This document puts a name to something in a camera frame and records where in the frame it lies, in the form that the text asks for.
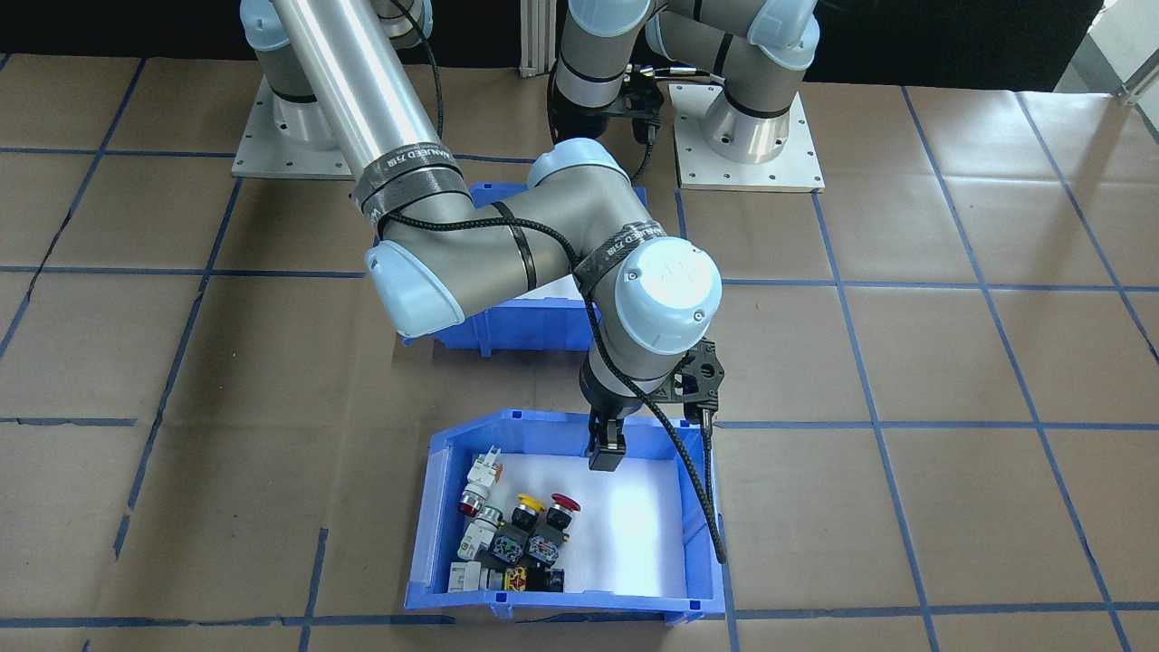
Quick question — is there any blue bin with push buttons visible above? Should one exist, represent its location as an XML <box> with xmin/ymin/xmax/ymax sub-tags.
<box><xmin>403</xmin><ymin>409</ymin><xmax>727</xmax><ymax>626</ymax></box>

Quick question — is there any blue bin with capacitors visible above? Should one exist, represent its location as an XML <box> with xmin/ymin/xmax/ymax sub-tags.
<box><xmin>403</xmin><ymin>181</ymin><xmax>648</xmax><ymax>356</ymax></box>

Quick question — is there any red mushroom push button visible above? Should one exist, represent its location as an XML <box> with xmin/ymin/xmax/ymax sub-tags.
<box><xmin>528</xmin><ymin>494</ymin><xmax>582</xmax><ymax>567</ymax></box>

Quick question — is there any yellow mushroom push button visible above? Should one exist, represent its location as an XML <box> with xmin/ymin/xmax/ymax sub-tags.
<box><xmin>489</xmin><ymin>494</ymin><xmax>547</xmax><ymax>567</ymax></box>

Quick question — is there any aluminium profile bar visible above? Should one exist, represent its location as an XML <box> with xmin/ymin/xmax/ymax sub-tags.
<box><xmin>1116</xmin><ymin>71</ymin><xmax>1159</xmax><ymax>110</ymax></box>

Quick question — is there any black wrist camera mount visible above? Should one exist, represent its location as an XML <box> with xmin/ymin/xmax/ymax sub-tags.
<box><xmin>672</xmin><ymin>340</ymin><xmax>727</xmax><ymax>427</ymax></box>
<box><xmin>625</xmin><ymin>63</ymin><xmax>669</xmax><ymax>146</ymax></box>

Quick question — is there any aluminium frame bar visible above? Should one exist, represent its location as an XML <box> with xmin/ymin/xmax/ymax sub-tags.
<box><xmin>520</xmin><ymin>0</ymin><xmax>559</xmax><ymax>79</ymax></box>

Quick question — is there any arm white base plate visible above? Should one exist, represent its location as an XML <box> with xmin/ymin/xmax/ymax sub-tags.
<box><xmin>232</xmin><ymin>75</ymin><xmax>365</xmax><ymax>180</ymax></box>
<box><xmin>668</xmin><ymin>81</ymin><xmax>826</xmax><ymax>193</ymax></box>

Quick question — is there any black frame cover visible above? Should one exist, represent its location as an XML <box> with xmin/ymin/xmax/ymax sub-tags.
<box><xmin>0</xmin><ymin>0</ymin><xmax>1107</xmax><ymax>90</ymax></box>

